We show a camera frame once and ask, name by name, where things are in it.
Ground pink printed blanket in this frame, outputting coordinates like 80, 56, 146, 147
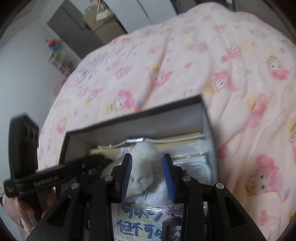
37, 3, 296, 241

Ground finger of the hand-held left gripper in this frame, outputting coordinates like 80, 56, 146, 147
65, 154, 114, 179

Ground black cardboard box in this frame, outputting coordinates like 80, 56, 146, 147
58, 95, 219, 209

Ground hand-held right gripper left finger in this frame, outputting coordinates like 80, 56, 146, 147
25, 153, 133, 241

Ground brown cardboard carton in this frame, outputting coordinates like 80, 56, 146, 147
83, 9, 127, 44

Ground clear plastic case blue print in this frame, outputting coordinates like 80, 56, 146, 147
97, 137, 214, 241

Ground grey wardrobe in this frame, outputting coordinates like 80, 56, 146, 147
47, 0, 104, 59

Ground person's left hand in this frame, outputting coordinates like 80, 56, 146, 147
14, 191, 57, 223

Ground white plush toy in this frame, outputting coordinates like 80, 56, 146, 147
113, 142, 169, 205

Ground red and blue toy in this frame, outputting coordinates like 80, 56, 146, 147
46, 39, 60, 53

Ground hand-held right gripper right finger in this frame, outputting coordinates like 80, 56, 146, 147
162, 153, 267, 241

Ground white wardrobe doors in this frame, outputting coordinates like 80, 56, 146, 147
102, 0, 178, 25

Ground small shelf with trinkets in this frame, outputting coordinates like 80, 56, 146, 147
48, 52, 74, 77

